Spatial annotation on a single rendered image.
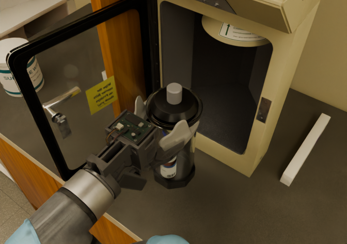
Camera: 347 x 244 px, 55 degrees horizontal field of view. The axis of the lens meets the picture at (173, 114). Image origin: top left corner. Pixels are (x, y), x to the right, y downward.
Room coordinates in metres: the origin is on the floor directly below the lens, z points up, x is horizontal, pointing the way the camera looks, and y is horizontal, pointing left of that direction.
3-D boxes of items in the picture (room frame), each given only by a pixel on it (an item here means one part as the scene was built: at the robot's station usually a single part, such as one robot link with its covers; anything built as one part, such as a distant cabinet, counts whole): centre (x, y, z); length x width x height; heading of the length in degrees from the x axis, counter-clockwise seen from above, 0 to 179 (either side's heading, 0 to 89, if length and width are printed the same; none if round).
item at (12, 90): (0.85, 0.51, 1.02); 0.13 x 0.13 x 0.15
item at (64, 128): (0.45, 0.23, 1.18); 0.02 x 0.02 x 0.06; 45
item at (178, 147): (0.35, 0.02, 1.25); 0.09 x 0.05 x 0.02; 120
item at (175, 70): (0.67, -0.15, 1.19); 0.26 x 0.24 x 0.35; 54
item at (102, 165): (0.32, 0.08, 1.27); 0.12 x 0.08 x 0.09; 144
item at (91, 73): (0.54, 0.17, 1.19); 0.30 x 0.01 x 0.40; 135
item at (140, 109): (0.43, 0.06, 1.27); 0.09 x 0.03 x 0.06; 169
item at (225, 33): (0.64, -0.15, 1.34); 0.18 x 0.18 x 0.05
